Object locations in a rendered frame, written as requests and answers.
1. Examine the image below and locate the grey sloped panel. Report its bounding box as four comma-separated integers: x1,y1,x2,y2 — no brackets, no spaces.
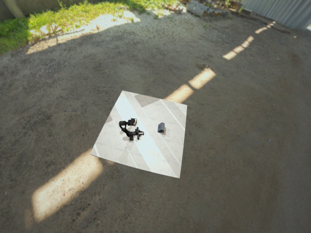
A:
157,122,165,133

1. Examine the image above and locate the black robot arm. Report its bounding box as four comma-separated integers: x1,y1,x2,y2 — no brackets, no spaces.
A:
119,118,138,141

